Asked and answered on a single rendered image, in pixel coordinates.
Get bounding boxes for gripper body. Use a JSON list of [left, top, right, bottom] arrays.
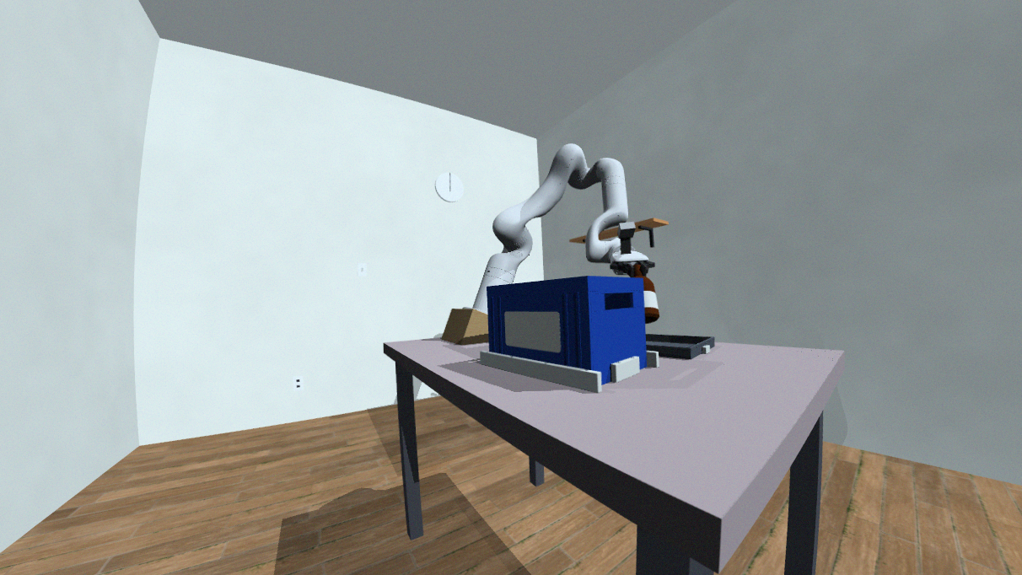
[[611, 248, 648, 275]]

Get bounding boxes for brown bottle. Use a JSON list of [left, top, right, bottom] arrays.
[[634, 265, 659, 324]]

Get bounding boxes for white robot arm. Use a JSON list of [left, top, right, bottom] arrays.
[[463, 144, 636, 314]]

